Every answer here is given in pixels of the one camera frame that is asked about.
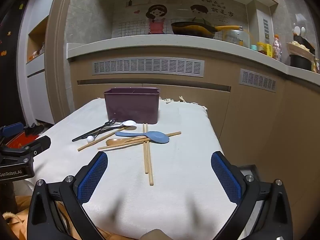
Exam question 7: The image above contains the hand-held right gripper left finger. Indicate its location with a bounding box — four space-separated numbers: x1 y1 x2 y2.
26 152 108 240

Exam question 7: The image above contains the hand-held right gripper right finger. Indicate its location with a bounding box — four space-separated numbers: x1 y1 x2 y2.
211 151 293 240

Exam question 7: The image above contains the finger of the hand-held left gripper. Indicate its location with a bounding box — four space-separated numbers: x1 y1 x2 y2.
0 135 51 157
0 122 24 137

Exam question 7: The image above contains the wooden chopstick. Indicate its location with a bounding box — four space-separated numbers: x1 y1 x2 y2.
145 123 154 186
143 123 148 174
97 131 182 150
77 126 130 152

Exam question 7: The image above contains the wooden spoon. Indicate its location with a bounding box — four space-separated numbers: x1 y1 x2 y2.
106 136 150 146

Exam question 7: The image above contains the black plastic utensil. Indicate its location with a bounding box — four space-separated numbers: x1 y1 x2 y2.
72 118 117 142

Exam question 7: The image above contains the white plastic spoon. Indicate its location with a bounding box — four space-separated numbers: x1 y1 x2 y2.
99 120 137 132

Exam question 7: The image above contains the blue plastic spoon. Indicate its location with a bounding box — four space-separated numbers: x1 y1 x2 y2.
115 131 170 144

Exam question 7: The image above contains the purple plastic utensil holder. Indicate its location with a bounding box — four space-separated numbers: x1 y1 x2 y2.
104 87 160 125

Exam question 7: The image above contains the red box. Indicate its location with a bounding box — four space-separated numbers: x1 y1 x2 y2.
5 132 39 151

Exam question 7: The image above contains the brown paper bag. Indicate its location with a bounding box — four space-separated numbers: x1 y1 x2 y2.
0 195 83 240

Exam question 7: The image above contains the white shelf cabinet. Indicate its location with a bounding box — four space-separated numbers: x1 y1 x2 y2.
26 15 56 125

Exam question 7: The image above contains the white table cloth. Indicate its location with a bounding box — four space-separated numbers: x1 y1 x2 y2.
32 96 238 239

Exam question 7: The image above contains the black fridge with magnets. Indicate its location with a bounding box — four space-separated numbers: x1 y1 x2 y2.
0 0 28 130

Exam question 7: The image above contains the small grey vent grille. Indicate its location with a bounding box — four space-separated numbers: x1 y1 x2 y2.
239 68 277 92

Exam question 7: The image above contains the large grey vent grille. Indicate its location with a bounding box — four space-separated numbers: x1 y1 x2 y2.
91 57 205 77

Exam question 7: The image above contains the black pot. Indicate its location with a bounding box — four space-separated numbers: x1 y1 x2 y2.
289 54 313 71

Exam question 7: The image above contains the plastic bottle with orange cap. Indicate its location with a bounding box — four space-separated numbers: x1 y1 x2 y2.
272 34 282 61

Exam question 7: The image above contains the glass pot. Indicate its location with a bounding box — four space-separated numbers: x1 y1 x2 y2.
225 29 250 48

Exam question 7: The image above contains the grey kitchen countertop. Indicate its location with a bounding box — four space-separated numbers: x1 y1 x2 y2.
67 34 320 90

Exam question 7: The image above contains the black wok with yellow handle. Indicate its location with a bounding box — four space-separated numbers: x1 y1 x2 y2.
171 21 243 39

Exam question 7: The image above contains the white wall appliance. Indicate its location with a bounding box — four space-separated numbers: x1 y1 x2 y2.
257 9 272 45

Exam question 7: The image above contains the cartoon wall sticker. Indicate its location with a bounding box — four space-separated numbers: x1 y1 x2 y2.
112 0 237 36

